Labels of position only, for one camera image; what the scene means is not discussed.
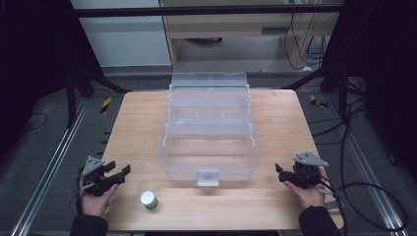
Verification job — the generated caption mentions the aluminium floor rail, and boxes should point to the aluminium floor rail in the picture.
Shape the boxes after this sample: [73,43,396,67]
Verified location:
[9,97,90,236]
[323,94,411,236]

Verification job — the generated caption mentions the person's right hand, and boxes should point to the person's right hand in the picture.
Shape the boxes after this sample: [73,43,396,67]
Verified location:
[283,165,329,211]

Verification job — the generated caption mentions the black metal frame bar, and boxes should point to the black metal frame bar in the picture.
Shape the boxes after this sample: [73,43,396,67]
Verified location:
[73,4,345,19]

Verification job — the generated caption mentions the yellow black striped tape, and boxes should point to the yellow black striped tape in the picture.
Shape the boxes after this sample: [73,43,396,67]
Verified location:
[310,93,328,109]
[99,96,113,115]

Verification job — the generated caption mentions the person's left hand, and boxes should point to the person's left hand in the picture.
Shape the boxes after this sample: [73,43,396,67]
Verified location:
[78,179,119,218]

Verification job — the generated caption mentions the small white-topped green can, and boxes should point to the small white-topped green can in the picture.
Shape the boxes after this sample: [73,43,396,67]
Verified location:
[140,190,159,210]

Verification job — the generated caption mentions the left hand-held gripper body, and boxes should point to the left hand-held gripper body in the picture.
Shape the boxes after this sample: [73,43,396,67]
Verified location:
[78,155,126,198]

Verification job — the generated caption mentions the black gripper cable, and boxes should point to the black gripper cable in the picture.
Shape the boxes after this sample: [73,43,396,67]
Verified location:
[316,126,409,232]

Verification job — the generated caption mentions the clear plastic storage box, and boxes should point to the clear plastic storage box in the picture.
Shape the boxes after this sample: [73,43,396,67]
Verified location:
[156,72,262,188]

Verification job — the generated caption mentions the black thin floor cable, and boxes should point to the black thin floor cable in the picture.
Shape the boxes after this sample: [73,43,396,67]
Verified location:
[19,112,49,134]

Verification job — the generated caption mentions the black stand leg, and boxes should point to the black stand leg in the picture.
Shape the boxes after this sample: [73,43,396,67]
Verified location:
[65,67,132,129]
[281,60,350,124]

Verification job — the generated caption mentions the black hanging cables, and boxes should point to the black hanging cables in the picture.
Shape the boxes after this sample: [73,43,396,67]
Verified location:
[283,12,330,71]

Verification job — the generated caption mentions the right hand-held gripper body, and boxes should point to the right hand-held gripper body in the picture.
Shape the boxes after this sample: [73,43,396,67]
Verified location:
[278,150,329,190]

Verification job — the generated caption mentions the wooden desk with drawers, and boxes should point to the wooden desk with drawers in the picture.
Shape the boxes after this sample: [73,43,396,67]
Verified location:
[159,0,342,71]

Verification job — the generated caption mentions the white cabinet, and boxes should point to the white cabinet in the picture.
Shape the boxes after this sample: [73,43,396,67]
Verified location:
[70,0,172,68]

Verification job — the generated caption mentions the black floor cables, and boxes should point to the black floor cables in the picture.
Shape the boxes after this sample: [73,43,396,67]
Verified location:
[308,77,372,147]

